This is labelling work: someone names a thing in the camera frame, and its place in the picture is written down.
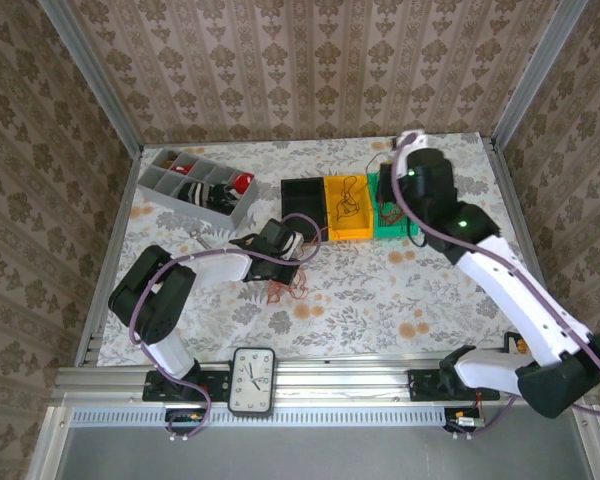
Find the thin orange cable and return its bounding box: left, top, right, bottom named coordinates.
left=378, top=202, right=407, bottom=227
left=265, top=239, right=315, bottom=305

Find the aluminium table side rail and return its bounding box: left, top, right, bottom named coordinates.
left=483, top=135, right=572, bottom=364
left=73, top=148, right=144, bottom=367

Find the white black analog clock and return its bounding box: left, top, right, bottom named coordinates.
left=228, top=346, right=277, bottom=419

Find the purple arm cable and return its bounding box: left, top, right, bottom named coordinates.
left=392, top=133, right=600, bottom=442
left=128, top=213, right=324, bottom=444

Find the yellow plastic bin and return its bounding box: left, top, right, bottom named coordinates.
left=323, top=174, right=374, bottom=243

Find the black white striped sock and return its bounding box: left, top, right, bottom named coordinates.
left=177, top=180, right=212, bottom=205

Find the aluminium cross rail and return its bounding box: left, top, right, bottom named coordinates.
left=49, top=352, right=596, bottom=407

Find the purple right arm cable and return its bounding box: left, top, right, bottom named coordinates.
left=392, top=133, right=600, bottom=442

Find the aluminium frame post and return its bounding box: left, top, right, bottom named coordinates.
left=492, top=0, right=591, bottom=149
left=37, top=0, right=145, bottom=154

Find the small circuit board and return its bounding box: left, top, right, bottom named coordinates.
left=444, top=407, right=484, bottom=434
left=165, top=408, right=206, bottom=434

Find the black plastic bin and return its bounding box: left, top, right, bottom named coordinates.
left=280, top=177, right=331, bottom=236

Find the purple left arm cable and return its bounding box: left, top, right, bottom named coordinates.
left=128, top=213, right=324, bottom=444

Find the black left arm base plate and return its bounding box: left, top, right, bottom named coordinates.
left=144, top=357, right=231, bottom=402

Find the green plastic bin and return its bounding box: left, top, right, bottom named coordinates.
left=373, top=172, right=422, bottom=240

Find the printed sticker card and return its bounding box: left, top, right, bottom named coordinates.
left=503, top=331, right=532, bottom=357

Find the grey divided organizer tray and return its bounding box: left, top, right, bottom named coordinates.
left=137, top=146, right=260, bottom=231

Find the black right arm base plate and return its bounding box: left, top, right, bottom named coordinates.
left=408, top=367, right=501, bottom=402

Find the grey slotted cable duct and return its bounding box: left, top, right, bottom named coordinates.
left=69, top=405, right=576, bottom=429

